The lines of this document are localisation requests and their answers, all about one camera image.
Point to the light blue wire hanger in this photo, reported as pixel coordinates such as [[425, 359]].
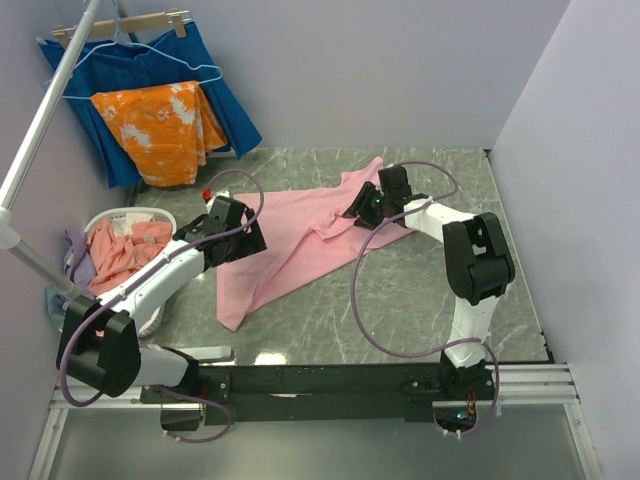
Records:
[[216, 73]]

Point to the lavender garment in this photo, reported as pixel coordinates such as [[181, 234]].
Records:
[[78, 265]]

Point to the wooden clip hanger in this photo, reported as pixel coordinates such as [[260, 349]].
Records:
[[172, 19]]

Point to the aluminium rail frame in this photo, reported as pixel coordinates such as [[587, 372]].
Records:
[[537, 432]]

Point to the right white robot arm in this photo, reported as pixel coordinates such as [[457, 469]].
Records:
[[478, 263]]

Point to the blue pleated skirt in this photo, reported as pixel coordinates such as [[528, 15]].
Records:
[[123, 68]]

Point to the silver clothes rack pole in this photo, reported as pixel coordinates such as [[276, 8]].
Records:
[[11, 241]]

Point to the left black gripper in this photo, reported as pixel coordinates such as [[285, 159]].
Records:
[[252, 242]]

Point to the black base beam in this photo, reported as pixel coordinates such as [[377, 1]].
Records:
[[264, 393]]

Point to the grey blue garment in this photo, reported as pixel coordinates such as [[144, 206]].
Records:
[[56, 307]]

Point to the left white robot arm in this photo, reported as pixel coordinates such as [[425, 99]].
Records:
[[100, 344]]

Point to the white laundry basket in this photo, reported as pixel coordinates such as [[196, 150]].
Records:
[[141, 298]]

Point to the salmon orange t-shirt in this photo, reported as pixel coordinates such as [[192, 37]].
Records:
[[120, 248]]

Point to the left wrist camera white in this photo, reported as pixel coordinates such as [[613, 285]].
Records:
[[208, 194]]

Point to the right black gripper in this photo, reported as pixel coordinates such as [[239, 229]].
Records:
[[360, 206]]

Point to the orange tie-dye cloth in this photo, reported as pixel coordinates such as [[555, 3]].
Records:
[[166, 130]]

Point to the pink t-shirt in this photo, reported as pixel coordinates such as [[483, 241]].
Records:
[[307, 237]]

